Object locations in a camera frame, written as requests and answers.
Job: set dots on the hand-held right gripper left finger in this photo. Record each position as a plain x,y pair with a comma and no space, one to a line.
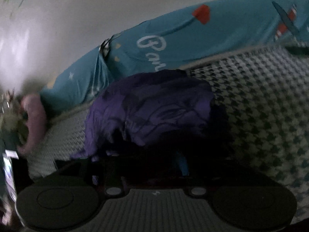
113,171

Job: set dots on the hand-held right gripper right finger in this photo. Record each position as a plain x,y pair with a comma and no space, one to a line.
184,165

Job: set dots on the purple floral garment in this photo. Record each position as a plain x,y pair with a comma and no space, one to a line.
144,106

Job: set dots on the houndstooth bed mat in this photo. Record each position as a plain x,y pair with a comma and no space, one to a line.
253,106

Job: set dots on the pink moon plush pillow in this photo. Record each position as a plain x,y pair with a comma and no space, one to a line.
36,120

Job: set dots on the teal star print bumper cushion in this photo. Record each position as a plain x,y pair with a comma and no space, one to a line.
77,82

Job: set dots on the black and white cushion tie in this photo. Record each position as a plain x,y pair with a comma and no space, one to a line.
105,47

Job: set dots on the teal script print bumper cushion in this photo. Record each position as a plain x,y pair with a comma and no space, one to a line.
193,41

